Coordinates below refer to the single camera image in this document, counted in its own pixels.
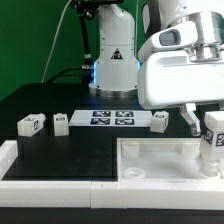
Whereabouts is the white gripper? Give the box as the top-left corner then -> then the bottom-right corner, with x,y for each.
137,50 -> 224,136

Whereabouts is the white cable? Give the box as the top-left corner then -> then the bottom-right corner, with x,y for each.
41,0 -> 74,84

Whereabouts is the white marker base plate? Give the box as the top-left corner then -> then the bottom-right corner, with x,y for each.
69,110 -> 152,127

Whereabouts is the white U-shaped obstacle fence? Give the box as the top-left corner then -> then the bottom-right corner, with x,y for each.
0,141 -> 224,210

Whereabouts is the white square tabletop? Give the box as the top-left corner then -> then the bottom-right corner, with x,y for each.
117,138 -> 224,189

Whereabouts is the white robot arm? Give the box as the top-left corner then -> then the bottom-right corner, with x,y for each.
71,0 -> 224,136

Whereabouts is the black cable bundle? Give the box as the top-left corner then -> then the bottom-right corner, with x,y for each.
44,64 -> 94,84

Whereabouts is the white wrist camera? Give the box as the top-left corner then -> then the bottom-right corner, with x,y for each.
138,29 -> 198,62

